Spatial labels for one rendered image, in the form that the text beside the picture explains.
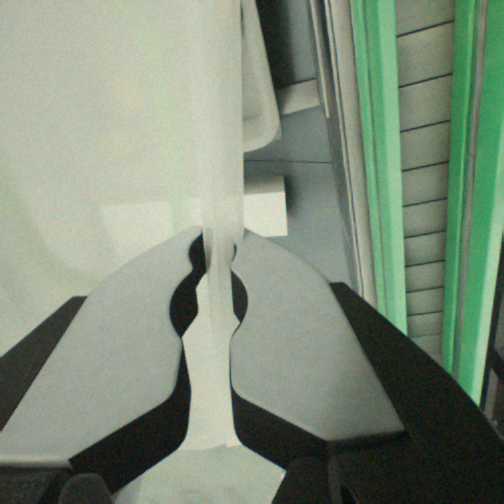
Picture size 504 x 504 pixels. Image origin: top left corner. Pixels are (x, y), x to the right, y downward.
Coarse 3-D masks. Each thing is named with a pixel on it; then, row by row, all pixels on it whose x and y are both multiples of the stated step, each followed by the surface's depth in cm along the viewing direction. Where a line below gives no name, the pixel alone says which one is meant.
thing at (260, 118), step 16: (240, 0) 32; (256, 16) 31; (256, 32) 31; (256, 48) 32; (256, 64) 33; (256, 80) 40; (256, 96) 41; (272, 96) 34; (256, 112) 42; (272, 112) 35; (256, 128) 39; (272, 128) 36; (256, 144) 37
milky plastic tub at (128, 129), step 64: (0, 0) 13; (64, 0) 13; (128, 0) 13; (192, 0) 7; (0, 64) 15; (64, 64) 14; (128, 64) 14; (192, 64) 8; (0, 128) 16; (64, 128) 16; (128, 128) 16; (192, 128) 15; (0, 192) 18; (64, 192) 18; (128, 192) 17; (192, 192) 17; (0, 256) 20; (64, 256) 20; (128, 256) 19; (0, 320) 21; (192, 384) 18; (192, 448) 16
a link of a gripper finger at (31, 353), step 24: (72, 312) 8; (48, 336) 7; (0, 360) 7; (24, 360) 7; (0, 384) 6; (24, 384) 6; (0, 408) 6; (0, 432) 6; (0, 480) 5; (24, 480) 5; (48, 480) 5
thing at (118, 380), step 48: (192, 240) 10; (96, 288) 9; (144, 288) 9; (192, 288) 9; (96, 336) 7; (144, 336) 7; (48, 384) 6; (96, 384) 6; (144, 384) 6; (48, 432) 5; (96, 432) 5; (144, 432) 6
